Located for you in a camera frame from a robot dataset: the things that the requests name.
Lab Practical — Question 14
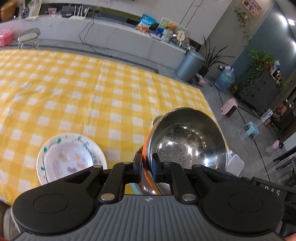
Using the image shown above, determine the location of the framed wall picture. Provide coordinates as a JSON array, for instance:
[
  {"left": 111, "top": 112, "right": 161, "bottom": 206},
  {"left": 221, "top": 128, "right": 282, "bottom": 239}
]
[{"left": 241, "top": 0, "right": 262, "bottom": 19}]

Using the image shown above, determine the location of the tall potted green plant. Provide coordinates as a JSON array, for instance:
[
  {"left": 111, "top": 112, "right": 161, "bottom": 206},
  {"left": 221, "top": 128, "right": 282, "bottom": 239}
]
[{"left": 198, "top": 36, "right": 234, "bottom": 77}]

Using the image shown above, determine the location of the pink storage box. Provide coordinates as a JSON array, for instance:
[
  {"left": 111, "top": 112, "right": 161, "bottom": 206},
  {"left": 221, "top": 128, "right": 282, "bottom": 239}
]
[{"left": 0, "top": 29, "right": 13, "bottom": 47}]

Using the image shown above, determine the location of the teddy bear toy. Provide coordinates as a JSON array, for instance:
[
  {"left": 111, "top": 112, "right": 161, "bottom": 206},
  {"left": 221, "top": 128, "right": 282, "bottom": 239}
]
[{"left": 166, "top": 22, "right": 178, "bottom": 33}]

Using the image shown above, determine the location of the large white rimmed plate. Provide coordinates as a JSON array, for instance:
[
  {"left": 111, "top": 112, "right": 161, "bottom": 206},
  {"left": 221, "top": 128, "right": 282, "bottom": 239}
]
[{"left": 36, "top": 133, "right": 107, "bottom": 185}]

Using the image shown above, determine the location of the blue water jug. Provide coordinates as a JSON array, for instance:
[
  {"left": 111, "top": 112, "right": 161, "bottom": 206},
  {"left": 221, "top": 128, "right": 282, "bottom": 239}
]
[{"left": 214, "top": 66, "right": 235, "bottom": 92}]

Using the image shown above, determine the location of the orange steel bowl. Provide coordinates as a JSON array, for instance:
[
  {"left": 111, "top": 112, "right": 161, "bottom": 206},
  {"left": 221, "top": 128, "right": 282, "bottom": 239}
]
[{"left": 131, "top": 136, "right": 163, "bottom": 195}]

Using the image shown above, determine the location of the blue steel bowl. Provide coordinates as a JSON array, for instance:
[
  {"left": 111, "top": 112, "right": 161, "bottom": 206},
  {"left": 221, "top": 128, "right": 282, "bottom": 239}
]
[{"left": 145, "top": 106, "right": 229, "bottom": 195}]

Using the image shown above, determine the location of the grey cushioned stool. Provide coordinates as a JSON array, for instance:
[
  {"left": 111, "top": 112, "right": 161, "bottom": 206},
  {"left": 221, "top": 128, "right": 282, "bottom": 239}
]
[{"left": 17, "top": 28, "right": 41, "bottom": 49}]

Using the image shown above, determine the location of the grey metal trash bin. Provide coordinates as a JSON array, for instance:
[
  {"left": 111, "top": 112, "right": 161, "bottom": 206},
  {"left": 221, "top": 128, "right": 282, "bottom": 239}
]
[{"left": 176, "top": 49, "right": 205, "bottom": 82}]

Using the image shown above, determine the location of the orange round vase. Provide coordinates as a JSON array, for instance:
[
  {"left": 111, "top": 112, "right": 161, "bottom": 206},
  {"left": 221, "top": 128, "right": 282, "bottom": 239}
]
[{"left": 0, "top": 0, "right": 18, "bottom": 22}]

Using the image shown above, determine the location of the small white patterned dish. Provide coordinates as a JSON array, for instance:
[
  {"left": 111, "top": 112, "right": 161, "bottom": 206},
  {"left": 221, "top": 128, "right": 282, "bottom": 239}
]
[{"left": 42, "top": 140, "right": 93, "bottom": 182}]

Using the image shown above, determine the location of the yellow white checkered tablecloth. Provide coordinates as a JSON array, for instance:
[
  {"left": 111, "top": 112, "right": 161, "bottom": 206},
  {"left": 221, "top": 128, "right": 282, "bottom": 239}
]
[{"left": 1, "top": 50, "right": 214, "bottom": 204}]

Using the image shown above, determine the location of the light blue plastic stool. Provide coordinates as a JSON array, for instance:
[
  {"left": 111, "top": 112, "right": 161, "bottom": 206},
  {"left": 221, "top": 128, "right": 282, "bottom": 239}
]
[{"left": 244, "top": 121, "right": 259, "bottom": 139}]

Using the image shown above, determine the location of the blue snack bag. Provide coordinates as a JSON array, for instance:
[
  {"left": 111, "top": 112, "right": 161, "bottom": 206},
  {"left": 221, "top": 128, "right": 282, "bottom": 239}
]
[{"left": 135, "top": 14, "right": 156, "bottom": 33}]

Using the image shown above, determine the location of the white wifi router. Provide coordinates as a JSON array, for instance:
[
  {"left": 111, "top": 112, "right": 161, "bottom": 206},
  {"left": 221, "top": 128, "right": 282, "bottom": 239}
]
[{"left": 70, "top": 5, "right": 90, "bottom": 20}]

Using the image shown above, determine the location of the dark grey cabinet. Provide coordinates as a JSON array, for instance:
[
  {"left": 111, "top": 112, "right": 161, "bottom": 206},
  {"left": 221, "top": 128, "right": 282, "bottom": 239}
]
[{"left": 238, "top": 71, "right": 280, "bottom": 113}]

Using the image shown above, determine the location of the pink space heater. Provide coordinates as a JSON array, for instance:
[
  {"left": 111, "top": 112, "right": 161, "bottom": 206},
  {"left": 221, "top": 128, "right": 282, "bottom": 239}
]
[{"left": 221, "top": 98, "right": 238, "bottom": 118}]

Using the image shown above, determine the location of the trailing ivy plant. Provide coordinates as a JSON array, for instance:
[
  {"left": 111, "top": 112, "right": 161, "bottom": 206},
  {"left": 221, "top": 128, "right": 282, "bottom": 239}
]
[{"left": 240, "top": 50, "right": 275, "bottom": 95}]

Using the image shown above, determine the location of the black power cable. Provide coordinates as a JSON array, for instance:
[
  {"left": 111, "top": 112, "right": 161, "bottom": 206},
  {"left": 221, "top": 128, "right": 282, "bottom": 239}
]
[{"left": 78, "top": 14, "right": 112, "bottom": 52}]

